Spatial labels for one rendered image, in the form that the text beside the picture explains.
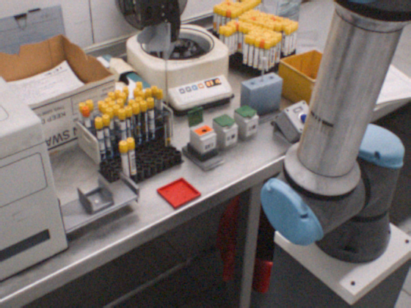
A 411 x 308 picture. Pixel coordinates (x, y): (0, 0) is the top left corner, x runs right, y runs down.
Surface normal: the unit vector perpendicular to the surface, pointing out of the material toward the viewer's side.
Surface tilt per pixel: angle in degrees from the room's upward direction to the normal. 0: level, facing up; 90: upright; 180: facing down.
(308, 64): 90
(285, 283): 90
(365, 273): 1
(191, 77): 90
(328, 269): 1
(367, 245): 71
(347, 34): 91
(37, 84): 1
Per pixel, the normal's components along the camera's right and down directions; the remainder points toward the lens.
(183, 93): 0.22, -0.49
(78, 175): 0.02, -0.79
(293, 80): -0.82, 0.33
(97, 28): 0.62, 0.49
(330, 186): 0.11, -0.02
